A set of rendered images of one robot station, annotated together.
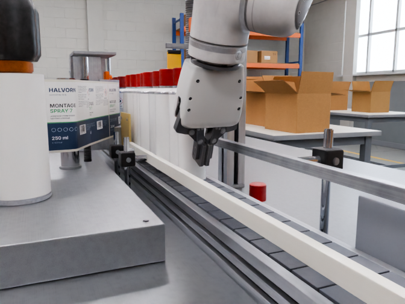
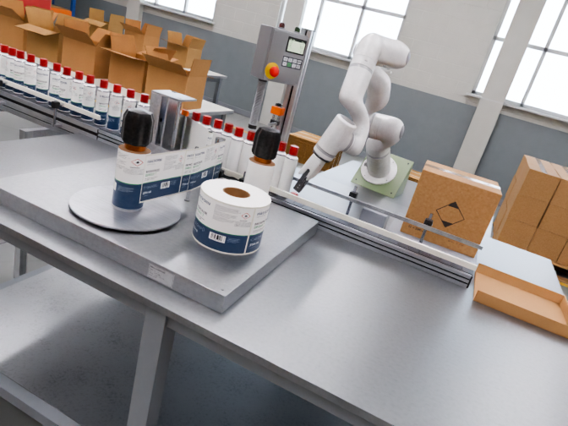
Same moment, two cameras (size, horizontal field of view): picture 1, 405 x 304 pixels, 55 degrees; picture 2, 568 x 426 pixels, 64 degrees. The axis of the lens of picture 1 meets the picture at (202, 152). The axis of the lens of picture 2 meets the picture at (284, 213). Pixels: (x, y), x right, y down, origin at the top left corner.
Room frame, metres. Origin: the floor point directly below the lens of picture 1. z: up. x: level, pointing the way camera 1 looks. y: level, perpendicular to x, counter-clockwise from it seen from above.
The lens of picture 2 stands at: (-0.45, 1.29, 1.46)
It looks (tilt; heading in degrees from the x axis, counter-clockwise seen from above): 21 degrees down; 311
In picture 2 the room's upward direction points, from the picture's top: 15 degrees clockwise
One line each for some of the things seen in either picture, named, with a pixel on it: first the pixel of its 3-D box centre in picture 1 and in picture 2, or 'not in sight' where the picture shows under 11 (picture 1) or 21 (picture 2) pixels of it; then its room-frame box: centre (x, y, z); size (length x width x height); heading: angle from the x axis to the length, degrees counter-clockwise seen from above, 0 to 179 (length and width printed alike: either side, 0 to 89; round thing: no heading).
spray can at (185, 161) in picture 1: (191, 124); (288, 171); (0.70, 0.02, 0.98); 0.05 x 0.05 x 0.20
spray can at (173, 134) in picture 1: (182, 122); (276, 166); (0.75, 0.04, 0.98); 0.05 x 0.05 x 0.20
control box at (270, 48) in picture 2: not in sight; (280, 56); (0.90, 0.02, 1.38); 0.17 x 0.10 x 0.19; 78
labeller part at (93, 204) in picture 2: not in sight; (127, 207); (0.69, 0.67, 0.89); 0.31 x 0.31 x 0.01
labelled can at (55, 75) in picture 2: not in sight; (56, 85); (1.82, 0.50, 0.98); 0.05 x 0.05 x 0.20
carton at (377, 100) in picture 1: (367, 96); (182, 50); (4.78, -2.00, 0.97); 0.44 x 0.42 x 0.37; 107
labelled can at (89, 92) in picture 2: not in sight; (88, 98); (1.63, 0.42, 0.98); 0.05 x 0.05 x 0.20
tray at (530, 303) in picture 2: not in sight; (521, 297); (-0.15, -0.34, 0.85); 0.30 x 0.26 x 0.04; 23
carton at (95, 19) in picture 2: not in sight; (106, 26); (5.93, -1.52, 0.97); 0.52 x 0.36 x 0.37; 113
